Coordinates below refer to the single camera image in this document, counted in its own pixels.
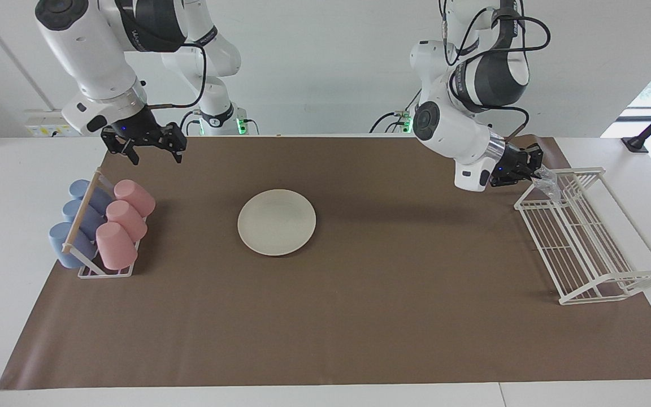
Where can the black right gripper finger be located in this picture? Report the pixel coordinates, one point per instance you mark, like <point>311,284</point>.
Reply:
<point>116,142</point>
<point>173,137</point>

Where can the blue plastic cup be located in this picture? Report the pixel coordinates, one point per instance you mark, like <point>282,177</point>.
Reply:
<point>99,198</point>
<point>71,210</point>
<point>60,240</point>

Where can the clear plastic bag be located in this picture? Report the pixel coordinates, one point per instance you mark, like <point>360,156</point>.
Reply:
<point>548,183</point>

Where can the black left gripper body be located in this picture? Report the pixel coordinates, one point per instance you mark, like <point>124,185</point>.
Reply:
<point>509,165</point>

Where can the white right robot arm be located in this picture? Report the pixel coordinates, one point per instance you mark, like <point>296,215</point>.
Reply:
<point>88,51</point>

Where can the cream round plate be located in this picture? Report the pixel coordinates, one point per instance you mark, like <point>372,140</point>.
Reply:
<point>276,222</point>

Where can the white wall socket box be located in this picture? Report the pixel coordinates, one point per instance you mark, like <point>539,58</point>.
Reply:
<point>43,123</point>

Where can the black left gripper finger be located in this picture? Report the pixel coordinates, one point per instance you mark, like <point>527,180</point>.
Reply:
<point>523,176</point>
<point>532,155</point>

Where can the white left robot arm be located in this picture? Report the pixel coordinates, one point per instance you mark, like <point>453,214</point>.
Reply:
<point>455,130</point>

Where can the pink plastic cup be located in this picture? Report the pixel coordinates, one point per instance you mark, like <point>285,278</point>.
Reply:
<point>116,246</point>
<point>127,219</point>
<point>133,196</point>

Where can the brown table mat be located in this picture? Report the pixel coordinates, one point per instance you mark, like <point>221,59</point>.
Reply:
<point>359,322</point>

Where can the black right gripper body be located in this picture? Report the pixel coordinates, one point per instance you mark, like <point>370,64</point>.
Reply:
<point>133,125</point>

